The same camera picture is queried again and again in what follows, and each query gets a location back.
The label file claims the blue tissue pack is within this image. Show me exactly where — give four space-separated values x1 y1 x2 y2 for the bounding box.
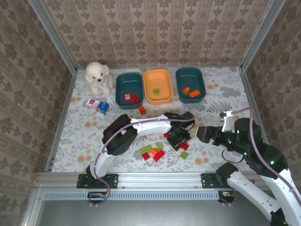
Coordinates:
96 102 110 115

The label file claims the grey slotted cable duct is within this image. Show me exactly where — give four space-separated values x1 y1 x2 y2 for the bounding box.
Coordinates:
43 190 221 201

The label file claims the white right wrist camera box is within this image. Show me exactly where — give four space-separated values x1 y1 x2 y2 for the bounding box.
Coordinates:
220 110 236 131

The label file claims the black connector box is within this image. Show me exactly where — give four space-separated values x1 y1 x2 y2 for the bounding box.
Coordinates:
218 191 236 204
87 192 111 208

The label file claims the white plush dog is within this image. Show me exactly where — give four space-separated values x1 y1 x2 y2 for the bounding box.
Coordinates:
85 61 113 97

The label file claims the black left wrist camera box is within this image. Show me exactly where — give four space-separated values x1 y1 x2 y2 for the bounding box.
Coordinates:
179 111 195 121

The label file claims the teal plastic bin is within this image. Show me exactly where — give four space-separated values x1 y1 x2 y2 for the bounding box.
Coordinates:
115 73 144 110
175 67 207 104

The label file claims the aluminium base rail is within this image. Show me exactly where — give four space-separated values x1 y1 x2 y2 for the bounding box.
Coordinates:
35 171 270 189

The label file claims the orange plastic bin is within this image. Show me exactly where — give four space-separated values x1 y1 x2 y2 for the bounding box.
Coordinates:
143 68 174 105

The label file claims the pink tissue pack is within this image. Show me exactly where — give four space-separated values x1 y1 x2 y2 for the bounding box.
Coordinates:
85 97 101 109

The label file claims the aluminium side rail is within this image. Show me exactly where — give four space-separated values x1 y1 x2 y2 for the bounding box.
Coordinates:
44 69 78 172
238 67 271 145

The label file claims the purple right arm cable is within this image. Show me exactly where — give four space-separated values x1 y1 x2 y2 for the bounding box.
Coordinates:
229 107 301 205

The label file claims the aluminium frame post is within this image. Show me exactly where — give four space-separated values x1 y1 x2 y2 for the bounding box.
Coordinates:
239 0 286 70
27 0 78 74

